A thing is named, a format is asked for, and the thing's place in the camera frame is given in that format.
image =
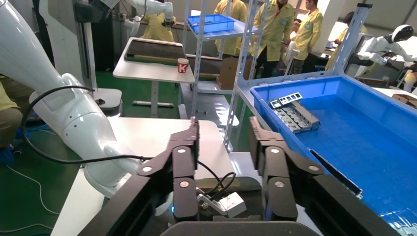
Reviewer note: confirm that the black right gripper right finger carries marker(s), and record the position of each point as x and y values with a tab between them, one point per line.
275	166

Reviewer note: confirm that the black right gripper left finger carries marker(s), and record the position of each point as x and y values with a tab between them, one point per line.
182	163

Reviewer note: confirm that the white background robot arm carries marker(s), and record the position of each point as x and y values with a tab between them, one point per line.
153	6

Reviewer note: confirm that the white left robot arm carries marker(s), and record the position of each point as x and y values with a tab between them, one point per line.
75	120

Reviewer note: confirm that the large blue plastic bin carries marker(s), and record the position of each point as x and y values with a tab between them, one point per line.
358	140

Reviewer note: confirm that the paper cup with red K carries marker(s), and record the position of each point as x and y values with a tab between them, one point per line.
183	66

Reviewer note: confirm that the white side table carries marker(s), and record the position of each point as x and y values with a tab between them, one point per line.
146	73

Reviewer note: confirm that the brown cardboard box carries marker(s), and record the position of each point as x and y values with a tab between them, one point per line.
229	73
405	99

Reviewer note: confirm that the small black device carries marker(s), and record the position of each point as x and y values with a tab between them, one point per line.
100	101

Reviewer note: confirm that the black tray with wooden edge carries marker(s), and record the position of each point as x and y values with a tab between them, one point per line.
153	50

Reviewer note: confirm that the person in yellow coat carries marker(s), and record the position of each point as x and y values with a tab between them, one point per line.
277	26
234	16
309	32
332	57
156	32

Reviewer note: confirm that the small blue plastic bin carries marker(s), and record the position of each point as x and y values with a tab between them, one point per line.
211	23

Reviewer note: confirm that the grey metal shelving rack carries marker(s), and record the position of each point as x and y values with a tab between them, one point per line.
353	32

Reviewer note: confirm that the white humanoid robot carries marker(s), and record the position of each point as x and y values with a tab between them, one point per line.
378	45

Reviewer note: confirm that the white robot column with base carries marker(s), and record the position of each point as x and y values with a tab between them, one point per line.
63	42

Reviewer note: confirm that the seated operator in yellow coat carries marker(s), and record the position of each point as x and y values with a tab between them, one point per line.
8	127

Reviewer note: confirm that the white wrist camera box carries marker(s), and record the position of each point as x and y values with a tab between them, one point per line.
233	205

